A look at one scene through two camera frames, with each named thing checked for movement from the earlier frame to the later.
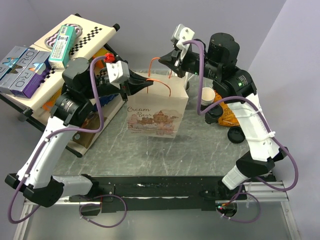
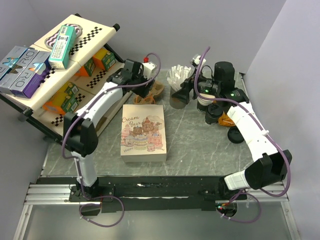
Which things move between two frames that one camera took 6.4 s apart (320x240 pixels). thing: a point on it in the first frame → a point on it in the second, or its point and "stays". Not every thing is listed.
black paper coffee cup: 211,116 stays
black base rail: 161,193 stays
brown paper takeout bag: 159,110 → 143,137
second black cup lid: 236,134 stays
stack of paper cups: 208,95 stays
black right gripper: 170,59 → 183,94
